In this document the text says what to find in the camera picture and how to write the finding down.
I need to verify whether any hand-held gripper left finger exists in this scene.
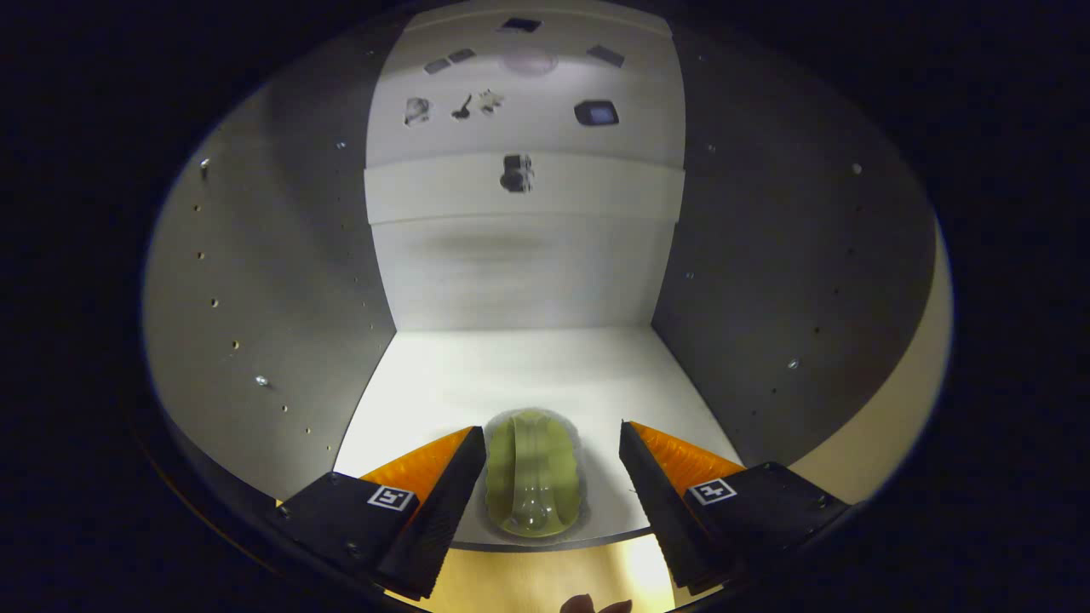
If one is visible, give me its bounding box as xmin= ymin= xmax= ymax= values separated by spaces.
xmin=274 ymin=426 xmax=489 ymax=599

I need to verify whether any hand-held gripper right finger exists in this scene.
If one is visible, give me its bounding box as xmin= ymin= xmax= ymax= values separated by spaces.
xmin=618 ymin=420 xmax=852 ymax=597

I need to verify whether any translucent green plastic container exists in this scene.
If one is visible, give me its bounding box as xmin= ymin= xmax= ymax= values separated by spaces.
xmin=483 ymin=409 xmax=588 ymax=539

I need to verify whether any dark grey cabinet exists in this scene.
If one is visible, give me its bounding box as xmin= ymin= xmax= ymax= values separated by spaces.
xmin=141 ymin=0 xmax=938 ymax=553

